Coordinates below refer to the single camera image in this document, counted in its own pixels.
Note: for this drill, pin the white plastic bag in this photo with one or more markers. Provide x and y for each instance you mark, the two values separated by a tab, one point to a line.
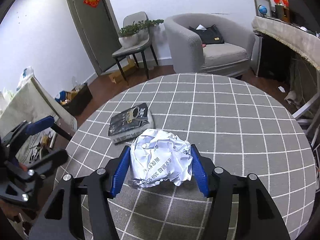
24	77

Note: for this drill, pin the white paper ball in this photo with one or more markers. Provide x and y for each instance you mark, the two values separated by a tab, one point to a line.
157	156

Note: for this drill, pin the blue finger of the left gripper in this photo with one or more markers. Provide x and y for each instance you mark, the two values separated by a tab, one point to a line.
36	127
50	162

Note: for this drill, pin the black handbag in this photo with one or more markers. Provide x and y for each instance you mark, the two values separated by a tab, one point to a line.
208	35

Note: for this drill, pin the grey dining chair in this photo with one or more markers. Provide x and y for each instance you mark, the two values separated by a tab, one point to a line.
143	43

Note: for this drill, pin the picture frame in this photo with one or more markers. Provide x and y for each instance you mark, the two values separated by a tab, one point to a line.
266	3

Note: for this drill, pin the small blue globe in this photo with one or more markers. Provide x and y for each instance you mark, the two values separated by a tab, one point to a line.
262	10

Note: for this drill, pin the black silver foil packet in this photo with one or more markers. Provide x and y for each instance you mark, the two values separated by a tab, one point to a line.
130	123

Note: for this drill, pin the black storage box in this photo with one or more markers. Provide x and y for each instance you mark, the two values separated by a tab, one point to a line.
79	102

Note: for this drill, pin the red diamond fu sticker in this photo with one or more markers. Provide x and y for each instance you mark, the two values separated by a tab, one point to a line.
91	3

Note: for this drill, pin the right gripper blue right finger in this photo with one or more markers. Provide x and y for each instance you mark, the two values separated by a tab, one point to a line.
258	215

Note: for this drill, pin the beige tablecloth side table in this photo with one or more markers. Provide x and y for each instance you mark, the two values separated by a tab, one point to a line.
33	103

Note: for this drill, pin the beige fringed desk cloth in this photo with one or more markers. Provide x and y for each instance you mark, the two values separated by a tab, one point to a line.
303	43

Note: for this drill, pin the grey door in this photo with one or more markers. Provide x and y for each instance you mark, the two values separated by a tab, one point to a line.
97	33

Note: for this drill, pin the black monitor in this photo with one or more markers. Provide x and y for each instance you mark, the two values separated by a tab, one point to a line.
302	16

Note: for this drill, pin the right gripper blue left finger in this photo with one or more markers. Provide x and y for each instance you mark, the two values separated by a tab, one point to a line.
61	216

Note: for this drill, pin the potted green plant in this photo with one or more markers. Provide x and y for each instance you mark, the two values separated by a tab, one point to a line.
128	35

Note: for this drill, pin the grey armchair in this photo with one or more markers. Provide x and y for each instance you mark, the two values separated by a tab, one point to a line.
189	55

